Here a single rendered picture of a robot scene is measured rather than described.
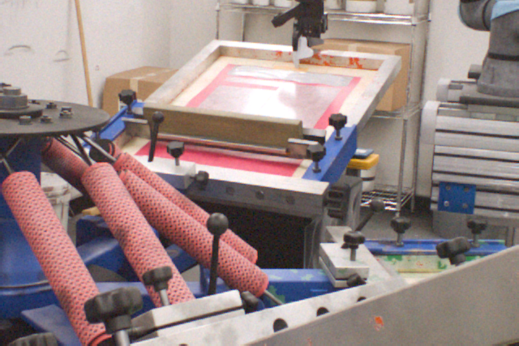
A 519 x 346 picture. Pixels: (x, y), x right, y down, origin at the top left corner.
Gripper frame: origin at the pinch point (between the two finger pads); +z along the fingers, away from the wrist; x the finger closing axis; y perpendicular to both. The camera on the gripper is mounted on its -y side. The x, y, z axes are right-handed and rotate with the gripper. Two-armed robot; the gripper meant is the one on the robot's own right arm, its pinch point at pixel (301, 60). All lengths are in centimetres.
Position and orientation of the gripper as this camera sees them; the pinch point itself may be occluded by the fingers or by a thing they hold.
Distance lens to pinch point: 278.0
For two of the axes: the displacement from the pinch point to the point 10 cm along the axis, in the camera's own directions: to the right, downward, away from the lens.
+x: 3.7, -4.3, 8.2
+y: 9.3, 1.3, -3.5
